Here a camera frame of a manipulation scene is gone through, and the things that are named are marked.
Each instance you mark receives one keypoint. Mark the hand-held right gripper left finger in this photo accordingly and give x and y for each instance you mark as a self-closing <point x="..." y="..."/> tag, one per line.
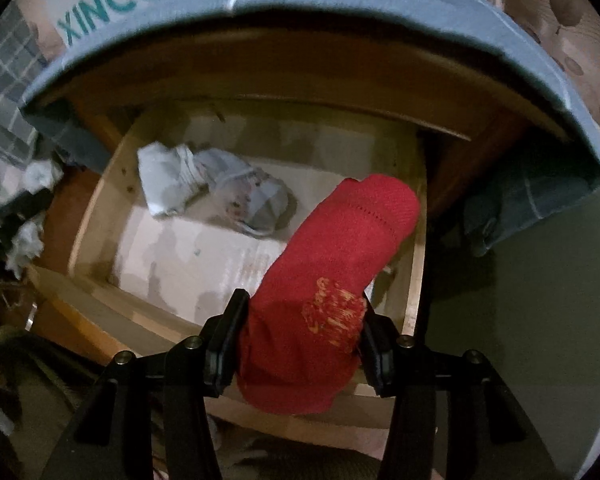
<point x="225" y="355"/>

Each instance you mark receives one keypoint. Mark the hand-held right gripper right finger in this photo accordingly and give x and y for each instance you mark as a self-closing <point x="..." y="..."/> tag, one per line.
<point x="380" y="360"/>

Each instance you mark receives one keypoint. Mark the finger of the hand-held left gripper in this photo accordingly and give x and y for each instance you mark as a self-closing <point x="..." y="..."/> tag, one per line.
<point x="15" y="210"/>

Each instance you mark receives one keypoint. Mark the wooden drawer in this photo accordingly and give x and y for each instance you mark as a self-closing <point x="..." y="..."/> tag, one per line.
<point x="105" y="200"/>

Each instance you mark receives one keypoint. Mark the red underwear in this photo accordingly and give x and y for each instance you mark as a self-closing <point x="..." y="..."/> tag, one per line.
<point x="330" y="260"/>

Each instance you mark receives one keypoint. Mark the crumpled white underwear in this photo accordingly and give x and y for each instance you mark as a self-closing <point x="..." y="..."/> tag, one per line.
<point x="165" y="180"/>

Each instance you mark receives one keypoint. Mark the white floral underwear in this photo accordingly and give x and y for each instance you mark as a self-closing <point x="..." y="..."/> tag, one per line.
<point x="260" y="195"/>

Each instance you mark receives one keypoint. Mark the white cloth heap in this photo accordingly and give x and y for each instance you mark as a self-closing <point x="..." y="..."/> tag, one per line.
<point x="30" y="250"/>

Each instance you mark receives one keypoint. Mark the grey plaid cloth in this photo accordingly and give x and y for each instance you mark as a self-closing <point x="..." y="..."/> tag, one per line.
<point x="5" y="85"/>

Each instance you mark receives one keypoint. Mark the wooden nightstand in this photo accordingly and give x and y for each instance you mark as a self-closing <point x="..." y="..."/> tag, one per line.
<point x="280" y="60"/>

